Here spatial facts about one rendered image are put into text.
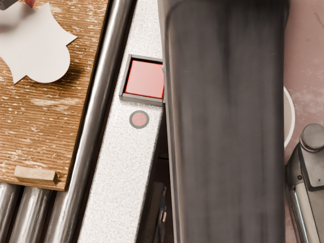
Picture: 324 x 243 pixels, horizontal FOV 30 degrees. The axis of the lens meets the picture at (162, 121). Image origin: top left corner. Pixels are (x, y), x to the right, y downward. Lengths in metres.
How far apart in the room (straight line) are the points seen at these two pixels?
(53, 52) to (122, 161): 0.19
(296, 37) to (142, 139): 1.25
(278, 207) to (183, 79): 0.08
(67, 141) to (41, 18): 0.19
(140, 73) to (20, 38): 0.19
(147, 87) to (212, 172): 0.67
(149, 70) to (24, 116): 0.21
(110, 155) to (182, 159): 0.64
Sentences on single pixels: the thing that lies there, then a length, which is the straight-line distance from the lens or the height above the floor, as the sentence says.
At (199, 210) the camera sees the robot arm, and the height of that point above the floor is 1.50.
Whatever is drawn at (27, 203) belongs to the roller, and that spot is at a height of 0.92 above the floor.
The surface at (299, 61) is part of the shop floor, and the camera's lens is 2.07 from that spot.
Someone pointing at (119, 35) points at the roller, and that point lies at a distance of 1.01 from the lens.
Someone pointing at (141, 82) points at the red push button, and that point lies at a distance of 0.95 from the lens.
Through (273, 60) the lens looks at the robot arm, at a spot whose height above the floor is 1.54.
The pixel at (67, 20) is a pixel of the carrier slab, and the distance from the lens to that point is 1.02.
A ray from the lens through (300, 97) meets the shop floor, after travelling 2.01.
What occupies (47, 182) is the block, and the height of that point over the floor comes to 0.95.
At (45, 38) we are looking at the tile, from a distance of 0.92.
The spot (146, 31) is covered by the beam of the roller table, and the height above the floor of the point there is 0.91.
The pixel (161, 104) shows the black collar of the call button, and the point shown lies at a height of 0.92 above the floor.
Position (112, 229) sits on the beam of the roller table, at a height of 0.92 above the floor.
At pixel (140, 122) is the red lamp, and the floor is 0.92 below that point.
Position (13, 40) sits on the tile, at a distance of 0.93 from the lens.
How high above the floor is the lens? 1.78
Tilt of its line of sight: 67 degrees down
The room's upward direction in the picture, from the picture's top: 4 degrees counter-clockwise
